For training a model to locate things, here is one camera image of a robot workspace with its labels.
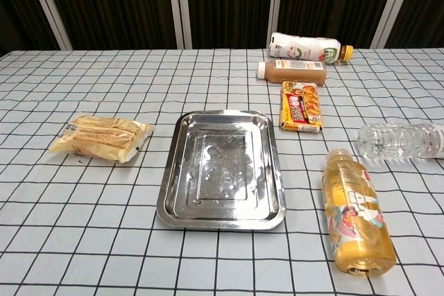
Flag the silver metal tray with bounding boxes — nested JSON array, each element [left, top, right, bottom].
[[156, 110, 287, 232]]

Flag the yellow packaged wafer snack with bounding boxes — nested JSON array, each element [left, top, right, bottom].
[[47, 112, 155, 164]]

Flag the yellow red snack box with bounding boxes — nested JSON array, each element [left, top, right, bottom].
[[279, 80, 323, 134]]

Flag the brown juice bottle white cap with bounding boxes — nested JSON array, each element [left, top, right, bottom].
[[256, 59, 327, 87]]

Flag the white bottle with yellow cap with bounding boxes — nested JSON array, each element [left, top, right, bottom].
[[268, 32, 355, 65]]

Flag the dark curtain with white frames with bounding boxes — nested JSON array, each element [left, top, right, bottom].
[[0, 0, 444, 51]]

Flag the checkered white tablecloth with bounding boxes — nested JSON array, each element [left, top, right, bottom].
[[0, 47, 444, 296]]

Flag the yellow tea bottle with label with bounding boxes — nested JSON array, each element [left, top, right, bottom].
[[322, 148, 398, 278]]

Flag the clear plastic water bottle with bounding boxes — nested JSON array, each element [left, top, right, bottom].
[[357, 122, 444, 162]]

